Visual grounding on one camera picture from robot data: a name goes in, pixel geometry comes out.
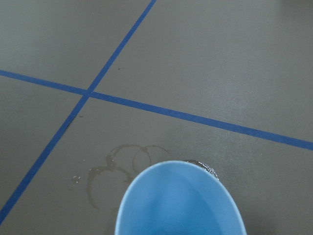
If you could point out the light blue plastic cup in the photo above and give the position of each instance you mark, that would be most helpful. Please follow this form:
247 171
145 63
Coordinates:
178 198

